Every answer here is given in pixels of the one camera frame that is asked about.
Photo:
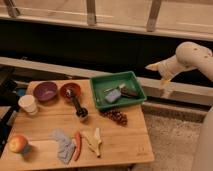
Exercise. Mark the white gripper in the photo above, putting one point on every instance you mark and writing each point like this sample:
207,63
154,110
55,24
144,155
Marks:
171,67

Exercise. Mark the black handled brush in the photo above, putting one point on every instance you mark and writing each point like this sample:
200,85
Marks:
70,93

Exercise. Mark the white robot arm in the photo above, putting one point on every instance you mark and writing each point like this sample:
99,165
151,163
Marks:
189,56

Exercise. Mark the green plastic tray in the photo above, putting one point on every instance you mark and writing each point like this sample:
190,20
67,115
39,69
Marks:
102,85

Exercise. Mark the light blue sponge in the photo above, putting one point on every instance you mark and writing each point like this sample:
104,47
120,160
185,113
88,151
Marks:
113,95

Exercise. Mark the dark red grapes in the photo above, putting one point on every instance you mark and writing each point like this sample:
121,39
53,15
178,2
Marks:
115,115

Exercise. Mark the small metal cup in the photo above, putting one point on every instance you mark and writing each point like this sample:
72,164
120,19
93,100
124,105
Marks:
82,113

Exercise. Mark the red orange bowl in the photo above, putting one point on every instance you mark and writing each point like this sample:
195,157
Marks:
71,85

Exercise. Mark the orange carrot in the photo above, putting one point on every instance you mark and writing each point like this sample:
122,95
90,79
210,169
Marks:
78,141

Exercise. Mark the purple bowl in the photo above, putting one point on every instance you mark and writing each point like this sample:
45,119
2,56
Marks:
45,91

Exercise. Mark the wooden table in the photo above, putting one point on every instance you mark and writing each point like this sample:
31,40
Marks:
120,145

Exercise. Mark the grey blue cloth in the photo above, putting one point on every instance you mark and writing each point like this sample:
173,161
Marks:
66,146

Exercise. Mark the white paper cup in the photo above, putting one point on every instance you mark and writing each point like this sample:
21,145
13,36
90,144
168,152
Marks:
28,104

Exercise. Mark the red apple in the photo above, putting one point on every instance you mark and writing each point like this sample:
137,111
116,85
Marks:
17,143

